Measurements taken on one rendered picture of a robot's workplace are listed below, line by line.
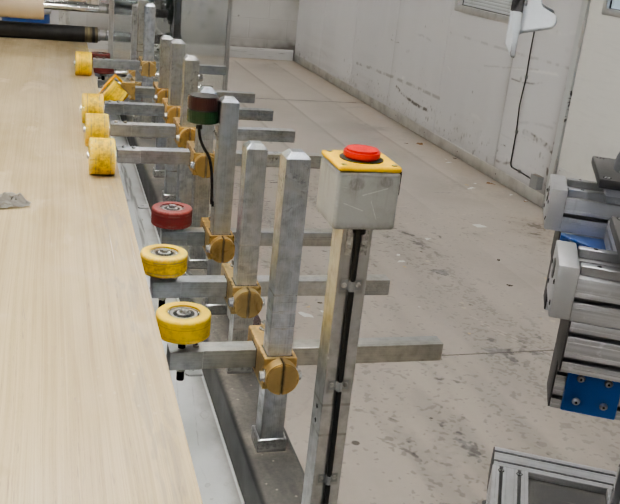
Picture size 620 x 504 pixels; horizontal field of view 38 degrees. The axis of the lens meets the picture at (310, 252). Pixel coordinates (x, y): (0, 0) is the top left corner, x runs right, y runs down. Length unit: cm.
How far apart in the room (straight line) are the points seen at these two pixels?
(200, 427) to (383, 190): 76
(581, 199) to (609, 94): 324
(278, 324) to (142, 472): 40
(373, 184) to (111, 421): 40
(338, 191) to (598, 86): 436
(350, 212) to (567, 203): 104
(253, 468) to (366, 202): 54
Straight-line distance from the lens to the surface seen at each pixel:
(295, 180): 121
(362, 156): 94
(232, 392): 153
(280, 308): 127
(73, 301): 135
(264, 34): 1057
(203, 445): 153
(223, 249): 174
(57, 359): 119
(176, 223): 175
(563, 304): 147
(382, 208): 95
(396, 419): 293
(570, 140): 542
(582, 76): 538
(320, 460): 109
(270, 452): 138
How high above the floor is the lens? 144
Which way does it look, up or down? 20 degrees down
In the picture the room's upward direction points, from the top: 6 degrees clockwise
